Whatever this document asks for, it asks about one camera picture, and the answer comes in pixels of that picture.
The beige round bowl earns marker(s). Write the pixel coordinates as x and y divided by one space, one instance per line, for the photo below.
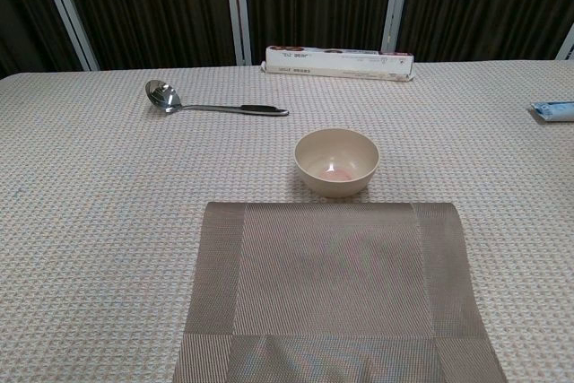
336 163

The beige woven tablecloth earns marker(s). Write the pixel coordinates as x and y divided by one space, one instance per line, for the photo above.
89 221

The brown woven placemat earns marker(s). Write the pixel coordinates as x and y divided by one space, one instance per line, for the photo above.
332 275

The long cookie box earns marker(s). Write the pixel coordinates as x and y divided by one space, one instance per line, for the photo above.
336 64

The blue white toothpaste tube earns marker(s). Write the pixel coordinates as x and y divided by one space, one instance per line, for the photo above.
556 111

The dark pleated curtain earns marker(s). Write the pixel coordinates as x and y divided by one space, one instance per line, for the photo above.
157 6

